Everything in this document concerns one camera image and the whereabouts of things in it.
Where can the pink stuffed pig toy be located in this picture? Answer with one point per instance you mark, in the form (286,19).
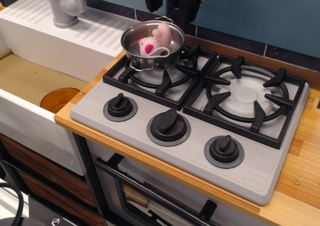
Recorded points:
(158,44)

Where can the stainless steel pan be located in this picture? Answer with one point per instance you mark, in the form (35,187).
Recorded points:
(130,38)

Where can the black left stove knob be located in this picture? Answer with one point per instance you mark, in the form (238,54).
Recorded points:
(120,108)

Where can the black stove knob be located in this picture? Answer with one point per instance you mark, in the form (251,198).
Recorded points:
(120,108)
(168,129)
(224,152)

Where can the black middle stove knob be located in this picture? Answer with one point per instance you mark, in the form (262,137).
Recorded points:
(168,129)

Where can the black right stove knob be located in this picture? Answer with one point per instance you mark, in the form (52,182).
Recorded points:
(224,152)

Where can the grey toy stove top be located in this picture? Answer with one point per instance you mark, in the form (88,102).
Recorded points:
(254,179)

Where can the grey toy faucet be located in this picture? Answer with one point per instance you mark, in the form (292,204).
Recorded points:
(66,12)

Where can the black left burner grate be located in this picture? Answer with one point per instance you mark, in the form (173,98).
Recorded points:
(193,61)

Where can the black burner grate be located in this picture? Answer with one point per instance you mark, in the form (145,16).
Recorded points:
(258,103)
(193,61)

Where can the black right burner grate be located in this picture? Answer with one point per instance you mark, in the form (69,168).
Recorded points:
(258,103)

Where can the white toy sink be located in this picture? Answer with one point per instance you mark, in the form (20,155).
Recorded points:
(36,58)

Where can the orange plastic sink drain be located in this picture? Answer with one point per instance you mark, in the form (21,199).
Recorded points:
(55,100)

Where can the toy oven door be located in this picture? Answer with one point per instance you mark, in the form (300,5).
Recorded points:
(144,197)

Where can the black oven door handle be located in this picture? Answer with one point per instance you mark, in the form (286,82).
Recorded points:
(111,167)

